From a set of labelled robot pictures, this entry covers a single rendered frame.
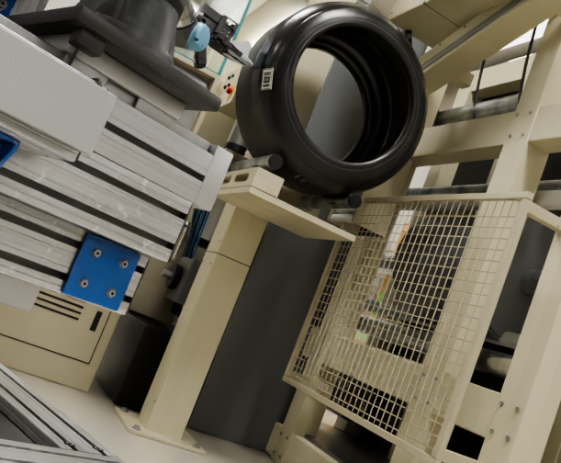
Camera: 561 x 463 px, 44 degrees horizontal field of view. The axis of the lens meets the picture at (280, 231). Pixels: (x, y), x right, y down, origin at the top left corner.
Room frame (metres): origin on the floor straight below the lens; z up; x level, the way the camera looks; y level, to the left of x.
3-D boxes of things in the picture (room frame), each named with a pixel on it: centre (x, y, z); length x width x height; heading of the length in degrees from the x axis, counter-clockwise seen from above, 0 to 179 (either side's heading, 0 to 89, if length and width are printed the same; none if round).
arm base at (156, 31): (0.90, 0.29, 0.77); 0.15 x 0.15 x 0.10
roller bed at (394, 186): (2.50, -0.25, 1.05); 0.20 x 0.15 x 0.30; 22
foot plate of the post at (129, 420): (2.38, 0.13, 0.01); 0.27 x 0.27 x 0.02; 22
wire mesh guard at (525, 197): (2.06, -0.37, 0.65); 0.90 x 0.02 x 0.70; 22
